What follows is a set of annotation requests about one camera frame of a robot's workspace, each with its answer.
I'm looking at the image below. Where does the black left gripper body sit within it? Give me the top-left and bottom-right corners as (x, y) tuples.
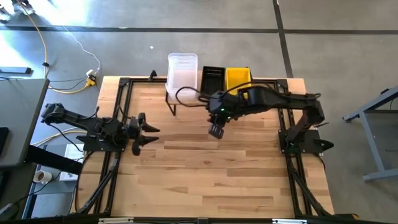
(126, 116), (141, 149)

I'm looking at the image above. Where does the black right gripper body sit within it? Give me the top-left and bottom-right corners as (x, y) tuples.
(206, 101), (238, 125)

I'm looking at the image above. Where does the white box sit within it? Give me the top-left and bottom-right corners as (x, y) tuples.
(58, 143), (85, 182)

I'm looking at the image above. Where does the black desk beam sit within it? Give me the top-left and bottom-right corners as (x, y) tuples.
(24, 144), (83, 175)

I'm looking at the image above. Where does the white paper cup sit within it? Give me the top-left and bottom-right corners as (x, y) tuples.
(32, 170), (53, 185)

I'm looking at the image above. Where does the grey desk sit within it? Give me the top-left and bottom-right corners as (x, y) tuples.
(0, 77), (50, 169)

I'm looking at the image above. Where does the black monitor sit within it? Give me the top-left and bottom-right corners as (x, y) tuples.
(0, 126), (10, 156)

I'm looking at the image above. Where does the black flat bar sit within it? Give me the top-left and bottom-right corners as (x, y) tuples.
(0, 66), (32, 75)

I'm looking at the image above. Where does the person's shoe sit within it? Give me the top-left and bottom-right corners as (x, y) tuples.
(14, 0), (35, 15)
(0, 6), (15, 23)

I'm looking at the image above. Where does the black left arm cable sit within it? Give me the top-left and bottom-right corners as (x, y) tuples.
(88, 105), (133, 125)

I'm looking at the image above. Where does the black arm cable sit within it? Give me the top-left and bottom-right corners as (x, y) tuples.
(88, 105), (133, 125)
(175, 81), (259, 108)

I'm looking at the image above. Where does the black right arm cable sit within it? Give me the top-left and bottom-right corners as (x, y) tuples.
(175, 81), (259, 108)

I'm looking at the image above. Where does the black aluminium table frame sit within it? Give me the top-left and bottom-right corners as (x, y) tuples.
(74, 76), (358, 224)

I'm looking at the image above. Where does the white cable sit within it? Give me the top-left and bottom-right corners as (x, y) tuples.
(61, 25), (102, 75)

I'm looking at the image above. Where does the grey metal table frame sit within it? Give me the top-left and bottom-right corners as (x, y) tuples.
(341, 84), (398, 183)

